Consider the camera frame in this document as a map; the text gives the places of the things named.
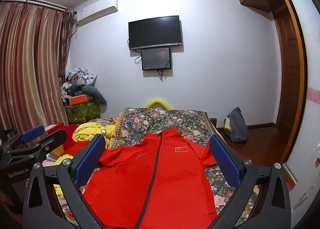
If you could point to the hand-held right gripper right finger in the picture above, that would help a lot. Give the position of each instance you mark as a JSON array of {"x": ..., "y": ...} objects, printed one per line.
[{"x": 225, "y": 161}]

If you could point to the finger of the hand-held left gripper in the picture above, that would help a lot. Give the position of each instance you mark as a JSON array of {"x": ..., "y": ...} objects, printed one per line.
[
  {"x": 53, "y": 141},
  {"x": 32, "y": 133}
]

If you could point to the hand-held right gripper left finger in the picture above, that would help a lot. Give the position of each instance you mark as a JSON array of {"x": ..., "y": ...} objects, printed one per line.
[{"x": 88, "y": 161}]

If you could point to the red zip jacket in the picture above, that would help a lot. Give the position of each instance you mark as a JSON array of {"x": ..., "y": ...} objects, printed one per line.
[{"x": 175, "y": 181}]

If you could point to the red box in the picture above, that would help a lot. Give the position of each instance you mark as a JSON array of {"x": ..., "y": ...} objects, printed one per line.
[{"x": 55, "y": 128}]

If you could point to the red cloth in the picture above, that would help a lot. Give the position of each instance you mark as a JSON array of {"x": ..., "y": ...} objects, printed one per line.
[{"x": 75, "y": 147}]

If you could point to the yellow printed blanket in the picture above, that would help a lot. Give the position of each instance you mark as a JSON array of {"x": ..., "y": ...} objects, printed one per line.
[{"x": 87, "y": 131}]

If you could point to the grey-blue bag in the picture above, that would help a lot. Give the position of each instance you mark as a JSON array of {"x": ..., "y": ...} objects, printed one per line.
[{"x": 237, "y": 126}]

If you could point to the striped cloth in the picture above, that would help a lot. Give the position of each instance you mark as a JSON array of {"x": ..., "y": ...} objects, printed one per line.
[{"x": 103, "y": 120}]

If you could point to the orange box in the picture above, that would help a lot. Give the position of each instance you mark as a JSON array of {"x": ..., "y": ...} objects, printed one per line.
[{"x": 78, "y": 100}]

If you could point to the floral bedspread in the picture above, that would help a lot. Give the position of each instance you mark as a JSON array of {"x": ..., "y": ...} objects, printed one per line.
[{"x": 180, "y": 121}]

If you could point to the red striped curtain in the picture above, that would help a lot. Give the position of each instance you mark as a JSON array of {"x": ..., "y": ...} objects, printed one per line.
[{"x": 30, "y": 63}]

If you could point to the grey patterned cloth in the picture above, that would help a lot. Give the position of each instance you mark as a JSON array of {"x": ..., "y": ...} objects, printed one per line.
[{"x": 80, "y": 73}]

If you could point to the wooden door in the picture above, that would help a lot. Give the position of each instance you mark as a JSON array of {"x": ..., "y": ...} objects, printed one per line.
[{"x": 290, "y": 73}]

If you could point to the white air conditioner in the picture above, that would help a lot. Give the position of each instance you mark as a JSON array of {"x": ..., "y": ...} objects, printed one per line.
[{"x": 96, "y": 9}]

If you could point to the small black wall monitor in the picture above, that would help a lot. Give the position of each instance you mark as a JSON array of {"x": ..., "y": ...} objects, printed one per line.
[{"x": 156, "y": 58}]

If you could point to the curtain rail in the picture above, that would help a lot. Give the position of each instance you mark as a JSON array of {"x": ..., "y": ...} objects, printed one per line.
[{"x": 35, "y": 3}]

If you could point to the black wall television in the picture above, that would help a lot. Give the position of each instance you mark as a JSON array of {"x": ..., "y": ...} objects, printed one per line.
[{"x": 155, "y": 32}]

